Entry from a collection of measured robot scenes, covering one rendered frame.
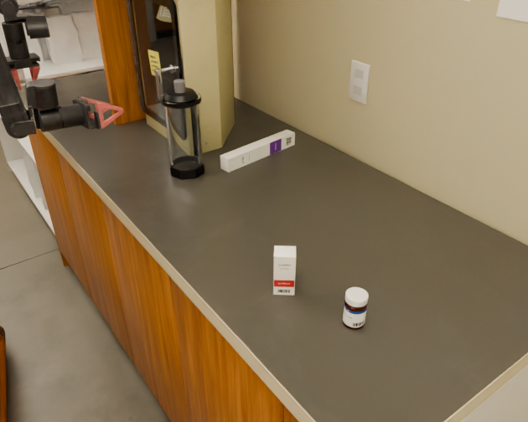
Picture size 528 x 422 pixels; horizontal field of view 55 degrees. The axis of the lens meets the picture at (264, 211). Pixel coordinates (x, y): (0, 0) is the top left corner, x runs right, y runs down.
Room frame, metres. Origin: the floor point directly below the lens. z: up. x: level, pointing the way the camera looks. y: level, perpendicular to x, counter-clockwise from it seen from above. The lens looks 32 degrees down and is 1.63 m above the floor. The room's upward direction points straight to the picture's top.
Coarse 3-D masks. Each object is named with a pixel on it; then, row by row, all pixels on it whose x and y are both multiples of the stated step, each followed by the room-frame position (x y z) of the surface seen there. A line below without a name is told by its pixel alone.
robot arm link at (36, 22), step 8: (8, 8) 1.55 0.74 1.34; (8, 16) 1.55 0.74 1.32; (16, 16) 1.56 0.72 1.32; (24, 16) 1.58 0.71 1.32; (32, 16) 1.59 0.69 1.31; (40, 16) 1.60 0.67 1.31; (32, 24) 1.59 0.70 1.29; (40, 24) 1.60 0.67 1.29; (32, 32) 1.58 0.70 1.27; (40, 32) 1.59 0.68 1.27; (48, 32) 1.60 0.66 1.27
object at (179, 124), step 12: (168, 108) 1.27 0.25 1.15; (180, 108) 1.26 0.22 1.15; (192, 108) 1.28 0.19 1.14; (168, 120) 1.28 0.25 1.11; (180, 120) 1.26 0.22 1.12; (192, 120) 1.28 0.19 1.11; (168, 132) 1.28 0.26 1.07; (180, 132) 1.26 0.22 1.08; (192, 132) 1.27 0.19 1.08; (168, 144) 1.29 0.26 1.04; (180, 144) 1.26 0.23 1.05; (192, 144) 1.27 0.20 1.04; (180, 156) 1.26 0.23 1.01; (192, 156) 1.27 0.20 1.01; (180, 168) 1.26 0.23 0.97; (192, 168) 1.27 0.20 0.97
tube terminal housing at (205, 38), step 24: (192, 0) 1.43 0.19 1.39; (216, 0) 1.49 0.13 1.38; (192, 24) 1.43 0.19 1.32; (216, 24) 1.48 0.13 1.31; (192, 48) 1.42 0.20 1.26; (216, 48) 1.47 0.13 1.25; (192, 72) 1.42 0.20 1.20; (216, 72) 1.47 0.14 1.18; (216, 96) 1.47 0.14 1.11; (216, 120) 1.46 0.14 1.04; (216, 144) 1.46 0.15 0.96
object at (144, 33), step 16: (144, 0) 1.55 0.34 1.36; (160, 0) 1.46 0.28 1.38; (144, 16) 1.56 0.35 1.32; (160, 16) 1.47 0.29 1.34; (176, 16) 1.41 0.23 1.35; (144, 32) 1.57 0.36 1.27; (160, 32) 1.48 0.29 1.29; (176, 32) 1.41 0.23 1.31; (144, 48) 1.59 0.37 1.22; (160, 48) 1.49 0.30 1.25; (176, 48) 1.41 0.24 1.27; (144, 64) 1.60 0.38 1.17; (160, 64) 1.50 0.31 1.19; (176, 64) 1.42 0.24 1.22; (144, 80) 1.61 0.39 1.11; (144, 96) 1.63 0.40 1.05; (160, 112) 1.53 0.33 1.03
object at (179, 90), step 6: (174, 84) 1.30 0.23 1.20; (180, 84) 1.30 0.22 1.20; (168, 90) 1.31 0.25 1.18; (174, 90) 1.30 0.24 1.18; (180, 90) 1.30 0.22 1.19; (186, 90) 1.31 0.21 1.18; (192, 90) 1.31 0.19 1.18; (168, 96) 1.28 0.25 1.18; (174, 96) 1.27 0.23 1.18; (180, 96) 1.27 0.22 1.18; (186, 96) 1.28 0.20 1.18; (192, 96) 1.29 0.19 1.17
